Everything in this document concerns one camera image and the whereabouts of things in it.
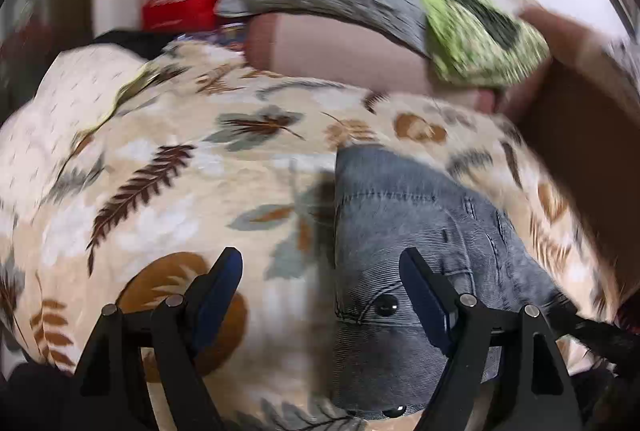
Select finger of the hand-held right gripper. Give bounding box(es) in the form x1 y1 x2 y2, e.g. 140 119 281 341
547 298 640 373

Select leaf print blanket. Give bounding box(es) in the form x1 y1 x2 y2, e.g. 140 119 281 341
0 38 626 431

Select grey crumpled cloth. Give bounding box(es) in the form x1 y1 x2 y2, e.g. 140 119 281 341
605 38 640 82

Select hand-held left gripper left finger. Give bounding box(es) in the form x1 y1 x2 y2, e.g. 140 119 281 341
75 247 244 431

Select cream speckled quilt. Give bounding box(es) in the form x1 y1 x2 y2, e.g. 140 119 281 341
0 46 167 192

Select brown cardboard box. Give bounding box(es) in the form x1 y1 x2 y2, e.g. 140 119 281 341
500 61 640 302

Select dark green garment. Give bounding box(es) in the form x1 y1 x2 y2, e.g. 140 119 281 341
450 0 527 48

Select blue denim pants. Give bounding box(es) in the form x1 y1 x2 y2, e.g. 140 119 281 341
332 146 591 419

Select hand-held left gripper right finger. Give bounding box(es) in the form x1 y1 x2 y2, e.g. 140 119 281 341
399 247 583 431

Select colourful printed packet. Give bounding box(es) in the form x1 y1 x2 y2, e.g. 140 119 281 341
175 23 249 52

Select dark cloth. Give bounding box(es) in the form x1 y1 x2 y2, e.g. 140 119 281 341
0 361 82 431

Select black cloth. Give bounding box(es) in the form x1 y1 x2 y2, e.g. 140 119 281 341
92 30 171 60

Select green checked blanket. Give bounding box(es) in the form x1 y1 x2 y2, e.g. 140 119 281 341
405 0 552 88

